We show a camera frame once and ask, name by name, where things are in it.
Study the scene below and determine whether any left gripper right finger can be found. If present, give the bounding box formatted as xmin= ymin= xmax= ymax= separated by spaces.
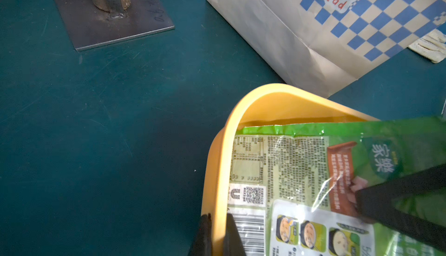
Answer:
xmin=355 ymin=164 xmax=446 ymax=251

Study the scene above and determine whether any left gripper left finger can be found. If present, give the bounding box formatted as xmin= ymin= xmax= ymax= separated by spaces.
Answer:
xmin=187 ymin=213 xmax=247 ymax=256

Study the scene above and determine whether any yellow plastic tray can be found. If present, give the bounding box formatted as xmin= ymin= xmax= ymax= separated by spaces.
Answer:
xmin=200 ymin=84 xmax=376 ymax=256

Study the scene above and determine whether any blue checkered pretzel paper bag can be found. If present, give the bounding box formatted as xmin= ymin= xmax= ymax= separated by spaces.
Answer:
xmin=207 ymin=0 xmax=446 ymax=98

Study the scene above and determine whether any beige glove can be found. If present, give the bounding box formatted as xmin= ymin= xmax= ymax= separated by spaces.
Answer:
xmin=408 ymin=30 xmax=446 ymax=63

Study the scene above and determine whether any pink cherry blossom tree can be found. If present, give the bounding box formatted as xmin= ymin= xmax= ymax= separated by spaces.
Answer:
xmin=54 ymin=0 xmax=175 ymax=51

